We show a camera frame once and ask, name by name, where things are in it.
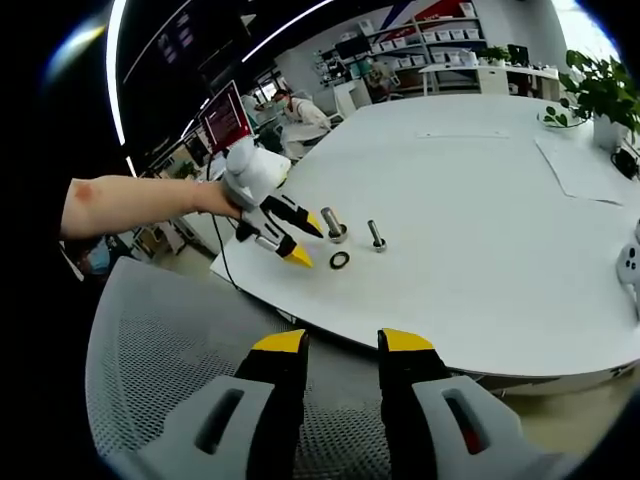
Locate silver laptop with red screen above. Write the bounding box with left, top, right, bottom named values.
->
left=197, top=79, right=255, bottom=151

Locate white paper sheet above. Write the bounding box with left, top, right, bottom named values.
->
left=533, top=133, right=626, bottom=207

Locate small green plant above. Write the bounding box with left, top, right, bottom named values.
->
left=477, top=44, right=512, bottom=67

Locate curved ceiling light strip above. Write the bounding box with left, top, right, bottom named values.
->
left=105, top=0, right=129, bottom=147

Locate white counter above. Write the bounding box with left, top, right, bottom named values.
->
left=418, top=62, right=561, bottom=99

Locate white handheld controller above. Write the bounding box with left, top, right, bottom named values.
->
left=616, top=242, right=640, bottom=321

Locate straight ceiling light strip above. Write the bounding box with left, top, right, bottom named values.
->
left=239, top=0, right=334, bottom=64

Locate grey mesh office chair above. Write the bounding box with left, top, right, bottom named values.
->
left=84, top=257, right=394, bottom=480

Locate small black device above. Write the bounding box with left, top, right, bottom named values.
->
left=610, top=147, right=640, bottom=180

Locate large threaded stud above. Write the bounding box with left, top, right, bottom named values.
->
left=319, top=205, right=350, bottom=245

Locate large potted green plant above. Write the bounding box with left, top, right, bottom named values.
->
left=542, top=48, right=640, bottom=152

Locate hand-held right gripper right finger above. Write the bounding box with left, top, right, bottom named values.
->
left=377, top=327, right=572, bottom=480

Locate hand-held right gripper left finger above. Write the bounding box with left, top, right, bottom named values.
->
left=135, top=328, right=311, bottom=480

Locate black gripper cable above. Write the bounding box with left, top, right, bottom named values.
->
left=208, top=212, right=244, bottom=294

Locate small threaded stud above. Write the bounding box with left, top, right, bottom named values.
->
left=366, top=218, right=388, bottom=253

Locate shelf with white bins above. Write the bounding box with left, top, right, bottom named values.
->
left=349, top=2, right=489, bottom=96

